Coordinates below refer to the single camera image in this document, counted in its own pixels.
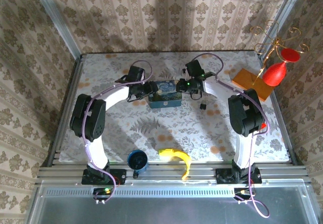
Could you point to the starry night tin box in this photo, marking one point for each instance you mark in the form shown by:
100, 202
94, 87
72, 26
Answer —
166, 94

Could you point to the aluminium front rail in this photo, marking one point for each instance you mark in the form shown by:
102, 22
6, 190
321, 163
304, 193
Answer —
156, 173

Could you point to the yellow banana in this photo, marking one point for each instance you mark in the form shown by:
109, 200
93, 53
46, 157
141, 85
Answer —
180, 156

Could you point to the blue mug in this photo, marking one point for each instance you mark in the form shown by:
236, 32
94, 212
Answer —
137, 161

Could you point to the red goblet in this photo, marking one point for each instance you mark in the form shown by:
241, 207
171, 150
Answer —
273, 75

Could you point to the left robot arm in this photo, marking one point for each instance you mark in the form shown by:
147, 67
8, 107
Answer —
94, 153

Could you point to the small red packet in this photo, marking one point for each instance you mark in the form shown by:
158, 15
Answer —
263, 126

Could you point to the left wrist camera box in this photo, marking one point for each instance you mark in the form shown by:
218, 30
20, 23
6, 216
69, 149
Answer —
136, 73

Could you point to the aluminium frame post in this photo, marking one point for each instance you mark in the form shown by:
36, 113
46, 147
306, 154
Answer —
286, 7
59, 19

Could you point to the floral patterned table cover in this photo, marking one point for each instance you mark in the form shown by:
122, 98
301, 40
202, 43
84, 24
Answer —
176, 128

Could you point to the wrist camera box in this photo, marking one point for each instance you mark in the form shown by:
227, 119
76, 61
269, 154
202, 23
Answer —
136, 73
194, 68

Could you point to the orange wooden block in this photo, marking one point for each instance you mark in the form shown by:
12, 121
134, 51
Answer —
252, 82

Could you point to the small circuit board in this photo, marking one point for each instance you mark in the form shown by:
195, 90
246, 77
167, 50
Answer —
103, 191
243, 192

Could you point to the aluminium table side rail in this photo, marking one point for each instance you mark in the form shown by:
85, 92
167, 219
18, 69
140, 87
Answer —
72, 82
285, 123

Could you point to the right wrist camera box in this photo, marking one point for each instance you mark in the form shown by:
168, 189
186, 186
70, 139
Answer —
194, 68

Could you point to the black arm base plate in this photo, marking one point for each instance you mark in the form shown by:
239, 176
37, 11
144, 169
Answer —
222, 178
121, 176

